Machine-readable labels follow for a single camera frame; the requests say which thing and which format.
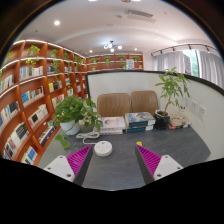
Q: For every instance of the black track light rail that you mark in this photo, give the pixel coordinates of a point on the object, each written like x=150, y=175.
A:
x=180, y=46

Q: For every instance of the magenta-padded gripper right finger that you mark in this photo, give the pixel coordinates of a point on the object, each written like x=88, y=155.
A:
x=163, y=165

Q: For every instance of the tan leather chair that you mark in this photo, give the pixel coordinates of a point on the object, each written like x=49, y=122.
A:
x=144, y=101
x=113, y=105

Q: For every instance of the thick dark grey-covered book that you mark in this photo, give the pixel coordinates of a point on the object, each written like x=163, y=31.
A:
x=140, y=117

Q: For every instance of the thin white book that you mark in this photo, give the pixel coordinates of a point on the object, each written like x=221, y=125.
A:
x=111, y=132

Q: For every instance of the multi-bulb ceiling lamp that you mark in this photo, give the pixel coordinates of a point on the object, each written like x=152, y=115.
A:
x=112, y=46

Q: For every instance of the recessed ceiling spotlights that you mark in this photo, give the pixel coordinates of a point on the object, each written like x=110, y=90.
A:
x=57, y=22

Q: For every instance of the orange wooden bookshelf unit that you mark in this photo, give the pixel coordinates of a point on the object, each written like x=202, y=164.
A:
x=30, y=96

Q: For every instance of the clear acrylic sign stand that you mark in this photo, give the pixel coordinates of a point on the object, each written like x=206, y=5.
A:
x=184, y=105

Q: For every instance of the stack of red-edged books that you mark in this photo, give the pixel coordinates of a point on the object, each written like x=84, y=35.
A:
x=180, y=121

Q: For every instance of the thick dark blue book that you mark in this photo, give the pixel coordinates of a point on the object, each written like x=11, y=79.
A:
x=140, y=129

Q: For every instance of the white book with pink cover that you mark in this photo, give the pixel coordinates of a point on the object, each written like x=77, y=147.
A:
x=112, y=122

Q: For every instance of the pothos plant in white pot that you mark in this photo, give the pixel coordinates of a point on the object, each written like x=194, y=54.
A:
x=73, y=111

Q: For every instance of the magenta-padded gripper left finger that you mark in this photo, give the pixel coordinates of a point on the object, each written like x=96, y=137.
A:
x=63, y=166

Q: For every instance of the sheer white curtain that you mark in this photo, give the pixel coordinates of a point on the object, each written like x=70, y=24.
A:
x=168, y=61

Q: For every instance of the ceiling air vent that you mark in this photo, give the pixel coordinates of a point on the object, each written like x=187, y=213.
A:
x=140, y=14

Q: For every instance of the tall plant in black pot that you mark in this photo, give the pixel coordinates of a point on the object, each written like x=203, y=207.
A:
x=161, y=120

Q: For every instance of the white wall outlet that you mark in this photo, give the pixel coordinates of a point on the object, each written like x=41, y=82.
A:
x=202, y=112
x=194, y=106

